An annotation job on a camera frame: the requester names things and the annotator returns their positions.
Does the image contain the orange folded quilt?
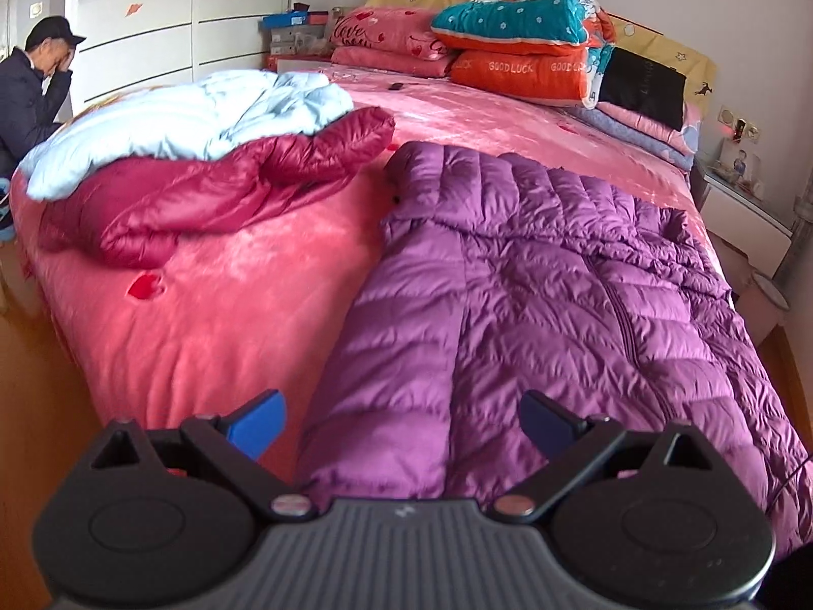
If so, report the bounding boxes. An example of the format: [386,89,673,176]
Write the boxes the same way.
[450,47,604,109]

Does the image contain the teal folded quilt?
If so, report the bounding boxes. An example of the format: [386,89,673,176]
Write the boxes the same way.
[430,0,617,55]

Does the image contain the dark red down jacket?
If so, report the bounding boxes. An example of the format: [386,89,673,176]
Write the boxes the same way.
[37,107,396,269]

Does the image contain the wall socket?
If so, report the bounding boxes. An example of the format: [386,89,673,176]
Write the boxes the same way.
[717,108,763,142]

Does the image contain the pink printed pillow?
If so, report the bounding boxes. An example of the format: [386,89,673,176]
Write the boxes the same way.
[330,46,455,80]
[330,5,461,59]

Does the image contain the grey-blue folded blanket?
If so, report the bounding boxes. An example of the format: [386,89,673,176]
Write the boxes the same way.
[565,108,696,172]

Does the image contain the white round basin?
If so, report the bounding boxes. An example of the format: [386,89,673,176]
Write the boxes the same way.
[753,270,792,310]

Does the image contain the purple down jacket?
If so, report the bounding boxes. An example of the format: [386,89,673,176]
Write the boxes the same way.
[295,140,813,560]

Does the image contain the pink folded blanket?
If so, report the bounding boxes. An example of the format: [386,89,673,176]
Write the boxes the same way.
[593,102,703,157]

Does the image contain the white nightstand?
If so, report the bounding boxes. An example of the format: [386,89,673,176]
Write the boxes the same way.
[689,156,798,261]

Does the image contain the white wardrobe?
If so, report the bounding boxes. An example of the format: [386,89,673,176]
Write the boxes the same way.
[0,0,296,121]

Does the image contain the small framed figurine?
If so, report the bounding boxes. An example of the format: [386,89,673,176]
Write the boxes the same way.
[717,140,763,197]

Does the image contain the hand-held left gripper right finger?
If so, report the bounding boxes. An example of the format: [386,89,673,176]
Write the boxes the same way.
[492,390,731,520]

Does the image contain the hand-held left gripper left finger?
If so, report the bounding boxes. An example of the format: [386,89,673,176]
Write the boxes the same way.
[89,389,319,522]

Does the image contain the stack of storage boxes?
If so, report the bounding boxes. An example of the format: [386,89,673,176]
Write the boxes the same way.
[259,3,337,73]

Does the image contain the yellow pillow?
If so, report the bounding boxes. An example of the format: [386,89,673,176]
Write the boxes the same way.
[365,0,718,106]

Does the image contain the light blue down jacket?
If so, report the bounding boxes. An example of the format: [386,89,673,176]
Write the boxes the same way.
[19,70,355,201]

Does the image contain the grey curtain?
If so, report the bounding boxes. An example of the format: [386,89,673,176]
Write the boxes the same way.
[771,194,813,287]

